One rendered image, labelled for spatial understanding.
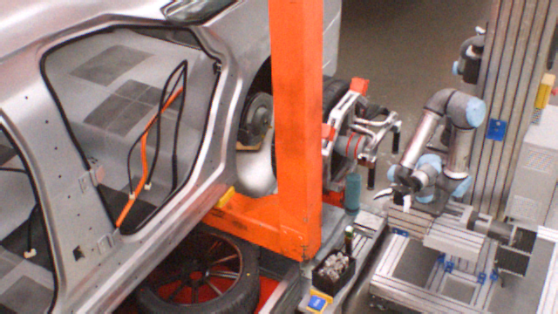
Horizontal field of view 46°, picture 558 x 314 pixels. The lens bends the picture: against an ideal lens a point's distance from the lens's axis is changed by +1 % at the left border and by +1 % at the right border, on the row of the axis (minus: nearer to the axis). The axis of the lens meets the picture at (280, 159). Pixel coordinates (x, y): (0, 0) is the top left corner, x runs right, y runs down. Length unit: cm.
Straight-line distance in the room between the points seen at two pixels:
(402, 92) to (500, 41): 271
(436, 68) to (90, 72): 312
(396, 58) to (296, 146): 326
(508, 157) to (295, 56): 119
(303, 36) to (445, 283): 179
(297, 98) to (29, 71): 104
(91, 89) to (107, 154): 44
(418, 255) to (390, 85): 213
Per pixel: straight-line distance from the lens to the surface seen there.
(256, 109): 371
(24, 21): 251
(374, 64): 593
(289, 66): 265
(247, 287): 332
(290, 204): 313
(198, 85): 344
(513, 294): 382
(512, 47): 294
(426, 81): 574
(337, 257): 335
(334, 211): 408
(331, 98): 339
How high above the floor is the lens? 306
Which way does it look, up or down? 39 degrees down
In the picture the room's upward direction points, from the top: 3 degrees counter-clockwise
